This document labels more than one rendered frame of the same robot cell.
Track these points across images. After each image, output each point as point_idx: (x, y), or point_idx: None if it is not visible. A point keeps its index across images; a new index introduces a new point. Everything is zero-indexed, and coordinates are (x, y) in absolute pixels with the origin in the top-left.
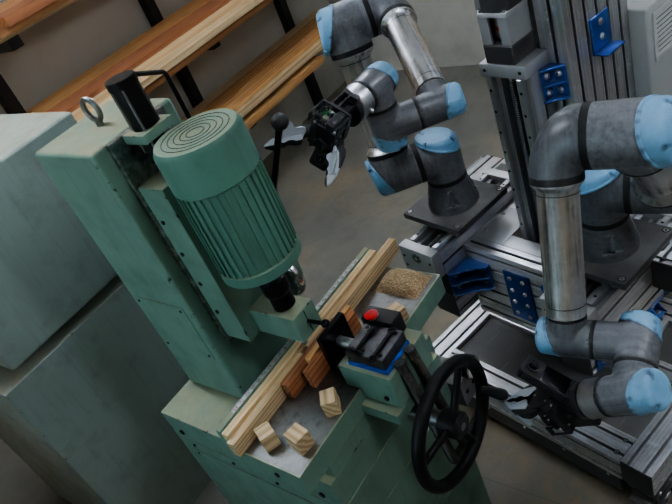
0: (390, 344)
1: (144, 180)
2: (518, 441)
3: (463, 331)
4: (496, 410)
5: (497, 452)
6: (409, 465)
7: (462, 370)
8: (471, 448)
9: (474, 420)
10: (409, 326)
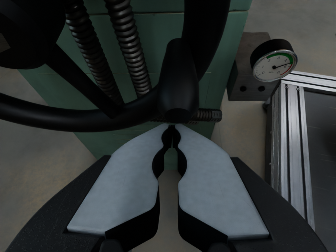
0: None
1: None
2: (261, 163)
3: (323, 85)
4: (271, 138)
5: (245, 153)
6: (118, 76)
7: (257, 54)
8: (98, 117)
9: (144, 94)
10: None
